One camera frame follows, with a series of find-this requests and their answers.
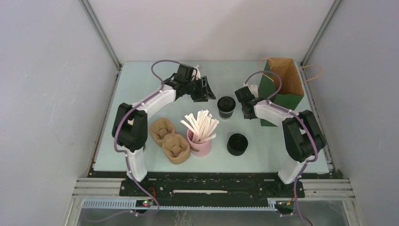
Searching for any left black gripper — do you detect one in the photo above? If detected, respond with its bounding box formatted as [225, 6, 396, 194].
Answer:
[184, 76, 215, 103]

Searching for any black cup lid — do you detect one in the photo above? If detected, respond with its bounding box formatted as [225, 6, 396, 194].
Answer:
[217, 96, 236, 112]

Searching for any black paper coffee cup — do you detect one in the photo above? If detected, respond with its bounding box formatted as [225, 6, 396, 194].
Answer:
[218, 106, 235, 120]

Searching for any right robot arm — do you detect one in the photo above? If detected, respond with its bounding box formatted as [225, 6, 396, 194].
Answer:
[235, 86, 326, 197]

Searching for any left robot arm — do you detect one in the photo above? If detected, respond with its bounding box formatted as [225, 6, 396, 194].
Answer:
[112, 63, 216, 196]

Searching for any bundle of white straws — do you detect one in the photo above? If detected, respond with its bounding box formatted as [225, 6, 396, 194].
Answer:
[180, 110, 219, 144]

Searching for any stack of black lids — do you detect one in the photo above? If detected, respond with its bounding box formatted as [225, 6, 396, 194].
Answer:
[227, 133, 248, 156]

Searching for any green paper bag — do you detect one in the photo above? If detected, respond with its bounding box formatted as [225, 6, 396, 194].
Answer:
[258, 57, 304, 110]

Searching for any pink straw holder cup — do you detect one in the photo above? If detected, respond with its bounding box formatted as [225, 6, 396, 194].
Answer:
[186, 129, 211, 157]

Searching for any brown cardboard cup carrier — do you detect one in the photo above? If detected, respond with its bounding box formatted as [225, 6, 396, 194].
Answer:
[149, 118, 191, 165]

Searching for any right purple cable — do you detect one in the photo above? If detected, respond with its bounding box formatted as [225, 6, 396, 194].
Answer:
[243, 70, 319, 226]

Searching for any purple cable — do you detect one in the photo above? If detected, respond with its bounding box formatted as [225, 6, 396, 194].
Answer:
[90, 60, 182, 224]
[243, 70, 319, 226]

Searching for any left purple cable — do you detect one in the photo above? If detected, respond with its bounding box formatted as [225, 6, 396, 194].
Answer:
[90, 60, 182, 224]

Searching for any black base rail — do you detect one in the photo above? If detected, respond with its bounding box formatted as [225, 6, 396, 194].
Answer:
[76, 172, 336, 209]

